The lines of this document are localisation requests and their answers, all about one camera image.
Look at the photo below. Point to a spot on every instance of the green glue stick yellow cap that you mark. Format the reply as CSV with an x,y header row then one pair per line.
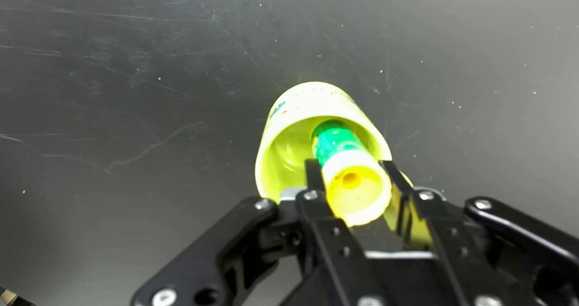
x,y
357,188

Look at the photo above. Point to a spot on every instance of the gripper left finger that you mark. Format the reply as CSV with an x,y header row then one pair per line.
x,y
212,256

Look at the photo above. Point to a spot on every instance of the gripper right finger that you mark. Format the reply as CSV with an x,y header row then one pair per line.
x,y
457,260

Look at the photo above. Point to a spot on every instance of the yellow-green plastic cup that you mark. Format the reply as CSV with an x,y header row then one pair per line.
x,y
307,104

